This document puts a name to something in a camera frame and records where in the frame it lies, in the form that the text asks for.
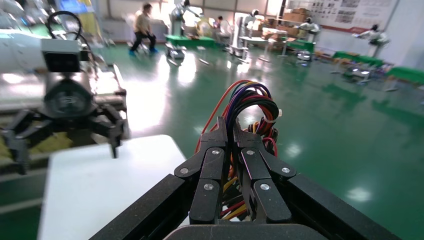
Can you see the seated person in white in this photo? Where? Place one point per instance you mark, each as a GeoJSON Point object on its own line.
{"type": "Point", "coordinates": [224, 28]}

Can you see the white metal leg table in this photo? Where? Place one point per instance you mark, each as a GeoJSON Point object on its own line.
{"type": "Point", "coordinates": [255, 39]}

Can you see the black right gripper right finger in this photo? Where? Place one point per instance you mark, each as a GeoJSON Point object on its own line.
{"type": "Point", "coordinates": [255, 165]}

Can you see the green work table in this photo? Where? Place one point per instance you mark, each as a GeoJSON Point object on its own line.
{"type": "Point", "coordinates": [303, 44]}
{"type": "Point", "coordinates": [192, 41]}
{"type": "Point", "coordinates": [361, 59]}
{"type": "Point", "coordinates": [407, 74]}

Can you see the wall poster board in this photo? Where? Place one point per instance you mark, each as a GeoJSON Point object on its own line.
{"type": "Point", "coordinates": [348, 13]}

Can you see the stacked cardboard boxes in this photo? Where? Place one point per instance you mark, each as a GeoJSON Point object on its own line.
{"type": "Point", "coordinates": [296, 16]}

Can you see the person in beige shirt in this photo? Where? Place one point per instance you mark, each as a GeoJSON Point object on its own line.
{"type": "Point", "coordinates": [142, 26]}

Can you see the grey mobile robot base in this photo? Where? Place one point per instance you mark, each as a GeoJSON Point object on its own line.
{"type": "Point", "coordinates": [175, 53]}

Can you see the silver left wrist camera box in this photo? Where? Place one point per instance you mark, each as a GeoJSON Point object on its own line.
{"type": "Point", "coordinates": [59, 46]}

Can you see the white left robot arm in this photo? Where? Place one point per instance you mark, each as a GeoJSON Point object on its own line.
{"type": "Point", "coordinates": [16, 53]}

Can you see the blue display screen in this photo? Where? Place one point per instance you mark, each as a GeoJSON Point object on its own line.
{"type": "Point", "coordinates": [73, 6]}

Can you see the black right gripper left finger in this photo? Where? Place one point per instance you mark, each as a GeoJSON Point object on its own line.
{"type": "Point", "coordinates": [212, 165]}

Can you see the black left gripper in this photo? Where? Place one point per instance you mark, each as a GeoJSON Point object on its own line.
{"type": "Point", "coordinates": [68, 97]}

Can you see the white humanoid robot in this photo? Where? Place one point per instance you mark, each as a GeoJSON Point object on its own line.
{"type": "Point", "coordinates": [246, 23]}
{"type": "Point", "coordinates": [179, 13]}
{"type": "Point", "coordinates": [376, 38]}
{"type": "Point", "coordinates": [309, 27]}

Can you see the white work table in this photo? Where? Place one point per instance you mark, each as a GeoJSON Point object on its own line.
{"type": "Point", "coordinates": [99, 192]}

